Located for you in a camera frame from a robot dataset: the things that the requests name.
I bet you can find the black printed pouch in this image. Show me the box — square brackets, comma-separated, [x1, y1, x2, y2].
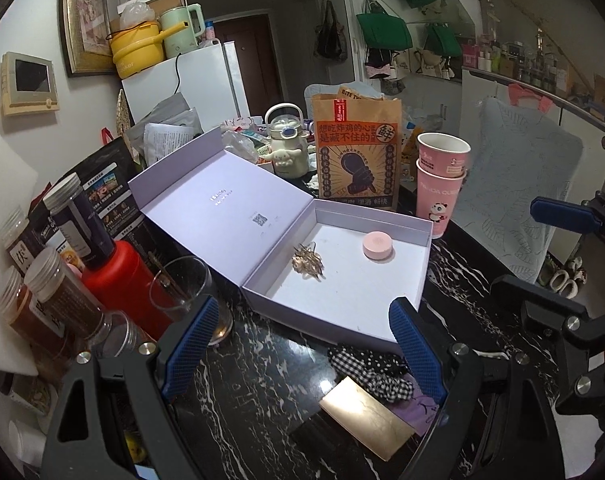
[47, 135, 146, 241]

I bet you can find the white refrigerator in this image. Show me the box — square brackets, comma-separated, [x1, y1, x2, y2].
[121, 40, 250, 133]

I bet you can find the pair of slippers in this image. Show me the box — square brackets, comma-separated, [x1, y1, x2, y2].
[540, 255, 588, 301]

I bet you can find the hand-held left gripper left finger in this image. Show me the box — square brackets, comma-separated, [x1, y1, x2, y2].
[43, 294, 220, 480]

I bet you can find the clear short jar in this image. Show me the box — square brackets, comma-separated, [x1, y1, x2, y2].
[90, 310, 143, 361]

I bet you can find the clear drinking glass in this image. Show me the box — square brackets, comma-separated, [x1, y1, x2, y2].
[149, 256, 233, 346]

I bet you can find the yellow cooking pot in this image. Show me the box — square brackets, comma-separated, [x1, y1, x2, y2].
[106, 20, 188, 80]

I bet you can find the dark wooden door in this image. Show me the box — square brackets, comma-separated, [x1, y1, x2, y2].
[215, 12, 283, 116]

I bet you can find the red canister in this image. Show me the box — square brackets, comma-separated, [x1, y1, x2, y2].
[81, 240, 176, 341]

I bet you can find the pink cloth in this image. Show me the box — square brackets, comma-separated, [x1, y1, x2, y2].
[507, 82, 553, 113]

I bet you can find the gold cardboard box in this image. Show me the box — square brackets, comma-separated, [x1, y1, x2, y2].
[319, 376, 416, 461]

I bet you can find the gold hair clip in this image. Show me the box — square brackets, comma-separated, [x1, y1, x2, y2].
[290, 242, 326, 278]

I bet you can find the grey plastic mailer bag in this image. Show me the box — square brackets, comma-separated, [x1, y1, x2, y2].
[125, 95, 203, 166]

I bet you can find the black hanging bag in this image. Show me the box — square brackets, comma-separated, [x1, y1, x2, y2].
[315, 2, 353, 61]

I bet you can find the brown printed paper bag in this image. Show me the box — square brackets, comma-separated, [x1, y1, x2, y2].
[310, 85, 402, 211]

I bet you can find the checkered black-white scrunchie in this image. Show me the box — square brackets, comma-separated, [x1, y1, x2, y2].
[327, 345, 416, 403]

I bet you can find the brown spice jar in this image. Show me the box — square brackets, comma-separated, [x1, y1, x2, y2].
[24, 247, 108, 338]

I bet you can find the row of bottles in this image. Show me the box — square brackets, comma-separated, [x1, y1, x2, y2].
[463, 25, 573, 92]

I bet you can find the dark jar with silver lid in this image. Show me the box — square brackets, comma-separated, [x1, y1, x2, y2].
[42, 172, 117, 268]

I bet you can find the lavender gift box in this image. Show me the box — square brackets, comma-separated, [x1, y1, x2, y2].
[127, 126, 433, 356]

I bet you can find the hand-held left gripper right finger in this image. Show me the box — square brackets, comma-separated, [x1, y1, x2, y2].
[389, 296, 571, 480]

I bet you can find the black polka dot scrunchie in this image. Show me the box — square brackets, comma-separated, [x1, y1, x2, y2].
[355, 352, 408, 377]

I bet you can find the purple card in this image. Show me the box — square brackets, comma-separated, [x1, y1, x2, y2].
[393, 385, 439, 437]

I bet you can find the wall intercom panel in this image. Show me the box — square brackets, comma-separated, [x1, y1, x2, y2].
[0, 51, 60, 117]

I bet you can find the labelled brown jar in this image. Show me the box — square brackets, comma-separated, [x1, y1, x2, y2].
[0, 207, 46, 281]

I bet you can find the cream cartoon water bottle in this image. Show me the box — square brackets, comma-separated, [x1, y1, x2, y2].
[259, 103, 308, 179]

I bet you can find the white plastic bag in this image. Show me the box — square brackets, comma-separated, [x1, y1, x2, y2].
[120, 1, 156, 31]

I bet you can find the reddish spice jar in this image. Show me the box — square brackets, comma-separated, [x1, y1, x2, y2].
[0, 267, 68, 356]

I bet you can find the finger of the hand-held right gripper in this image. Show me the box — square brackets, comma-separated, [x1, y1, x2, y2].
[490, 275, 605, 413]
[530, 191, 605, 242]

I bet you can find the pale leaf-pattern chair cushion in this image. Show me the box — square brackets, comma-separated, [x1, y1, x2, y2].
[453, 97, 583, 286]

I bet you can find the clear plastic bag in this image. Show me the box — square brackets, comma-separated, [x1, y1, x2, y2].
[222, 130, 263, 166]

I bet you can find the pink round case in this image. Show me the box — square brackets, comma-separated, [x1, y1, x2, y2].
[363, 231, 394, 262]

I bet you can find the framed picture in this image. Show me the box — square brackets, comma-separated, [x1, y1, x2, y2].
[58, 0, 114, 78]

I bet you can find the white cabinet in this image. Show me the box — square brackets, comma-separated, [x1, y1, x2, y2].
[460, 67, 605, 201]

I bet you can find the pale green electric kettle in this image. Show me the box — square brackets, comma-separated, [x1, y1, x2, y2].
[160, 4, 204, 59]

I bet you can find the pink panda paper cup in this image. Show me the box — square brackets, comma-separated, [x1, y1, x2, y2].
[415, 160, 466, 239]

